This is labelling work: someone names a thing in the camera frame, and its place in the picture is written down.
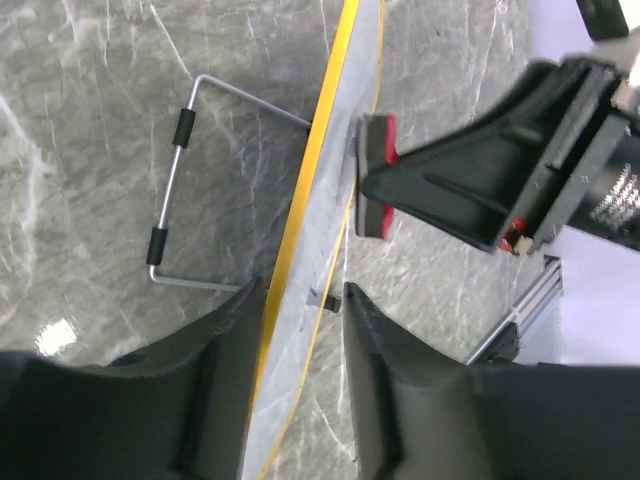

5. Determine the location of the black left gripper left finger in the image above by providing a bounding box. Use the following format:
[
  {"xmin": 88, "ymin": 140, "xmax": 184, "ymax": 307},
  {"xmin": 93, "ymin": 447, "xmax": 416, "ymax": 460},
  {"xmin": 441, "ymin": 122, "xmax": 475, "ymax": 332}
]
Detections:
[{"xmin": 1, "ymin": 279, "xmax": 265, "ymax": 479}]

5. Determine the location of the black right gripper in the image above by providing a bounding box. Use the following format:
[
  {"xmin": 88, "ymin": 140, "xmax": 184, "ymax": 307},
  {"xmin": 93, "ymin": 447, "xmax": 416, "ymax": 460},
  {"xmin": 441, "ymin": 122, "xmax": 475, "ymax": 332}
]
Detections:
[{"xmin": 373, "ymin": 57, "xmax": 639, "ymax": 251}]

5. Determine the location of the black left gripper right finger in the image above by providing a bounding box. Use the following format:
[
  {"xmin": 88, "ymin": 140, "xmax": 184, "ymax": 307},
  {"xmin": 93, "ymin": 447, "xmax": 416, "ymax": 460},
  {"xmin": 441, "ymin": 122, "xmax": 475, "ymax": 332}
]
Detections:
[{"xmin": 344, "ymin": 282, "xmax": 639, "ymax": 479}]

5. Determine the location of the red bone shaped eraser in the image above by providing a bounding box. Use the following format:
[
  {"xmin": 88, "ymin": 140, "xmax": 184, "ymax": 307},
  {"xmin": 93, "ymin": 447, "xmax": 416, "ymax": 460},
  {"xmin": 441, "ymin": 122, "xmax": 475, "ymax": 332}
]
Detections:
[{"xmin": 354, "ymin": 114, "xmax": 399, "ymax": 240}]

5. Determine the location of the yellow framed whiteboard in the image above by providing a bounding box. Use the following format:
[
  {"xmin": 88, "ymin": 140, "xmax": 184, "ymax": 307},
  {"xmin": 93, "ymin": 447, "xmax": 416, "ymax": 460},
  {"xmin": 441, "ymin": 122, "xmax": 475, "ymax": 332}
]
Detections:
[{"xmin": 240, "ymin": 1, "xmax": 385, "ymax": 479}]

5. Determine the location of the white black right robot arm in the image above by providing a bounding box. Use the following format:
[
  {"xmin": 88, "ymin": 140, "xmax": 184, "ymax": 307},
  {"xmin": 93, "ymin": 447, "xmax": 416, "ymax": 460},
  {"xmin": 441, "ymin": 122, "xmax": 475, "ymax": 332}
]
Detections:
[{"xmin": 355, "ymin": 1, "xmax": 639, "ymax": 255}]

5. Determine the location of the aluminium right side rail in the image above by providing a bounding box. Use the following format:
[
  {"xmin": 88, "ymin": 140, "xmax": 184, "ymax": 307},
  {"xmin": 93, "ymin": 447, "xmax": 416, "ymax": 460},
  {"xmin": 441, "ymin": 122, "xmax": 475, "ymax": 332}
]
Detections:
[{"xmin": 464, "ymin": 256, "xmax": 563, "ymax": 365}]

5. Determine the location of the metal wire whiteboard stand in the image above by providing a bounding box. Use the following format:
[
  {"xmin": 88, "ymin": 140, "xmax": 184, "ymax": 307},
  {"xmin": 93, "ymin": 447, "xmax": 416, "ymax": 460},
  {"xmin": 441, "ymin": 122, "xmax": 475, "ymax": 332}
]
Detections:
[{"xmin": 146, "ymin": 73, "xmax": 344, "ymax": 314}]

